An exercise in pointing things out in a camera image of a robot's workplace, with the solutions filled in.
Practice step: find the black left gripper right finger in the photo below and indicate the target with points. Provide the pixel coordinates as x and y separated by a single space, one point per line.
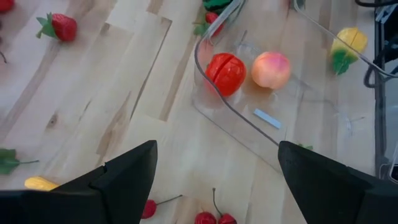
329 193

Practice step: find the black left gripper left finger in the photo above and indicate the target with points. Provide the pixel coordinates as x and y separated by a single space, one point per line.
118 193

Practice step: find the red toy cherry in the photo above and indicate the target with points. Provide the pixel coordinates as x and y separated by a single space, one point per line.
205 219
227 219
149 209

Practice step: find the small yellow toy fruit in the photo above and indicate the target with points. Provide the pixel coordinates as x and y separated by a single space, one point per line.
40 183

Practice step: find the clear plastic tupperware container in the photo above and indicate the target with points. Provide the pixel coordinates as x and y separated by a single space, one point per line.
298 102

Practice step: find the green toy leaf with stem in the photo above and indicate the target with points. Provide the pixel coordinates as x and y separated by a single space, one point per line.
7 160

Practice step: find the pink toy peach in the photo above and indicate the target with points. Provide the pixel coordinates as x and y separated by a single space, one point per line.
270 70

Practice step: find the yellow toy fruit green leaves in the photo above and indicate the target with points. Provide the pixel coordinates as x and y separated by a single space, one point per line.
349 42

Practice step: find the small red toy strawberry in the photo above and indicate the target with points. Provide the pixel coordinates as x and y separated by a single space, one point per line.
63 28
214 19
4 4

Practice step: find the small toy watermelon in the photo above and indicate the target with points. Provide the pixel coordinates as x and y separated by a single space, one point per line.
216 3

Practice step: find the white sticker label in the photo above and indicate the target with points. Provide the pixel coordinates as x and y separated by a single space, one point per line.
267 118

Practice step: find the black aluminium table frame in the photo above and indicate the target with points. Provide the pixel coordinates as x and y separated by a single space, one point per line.
377 93

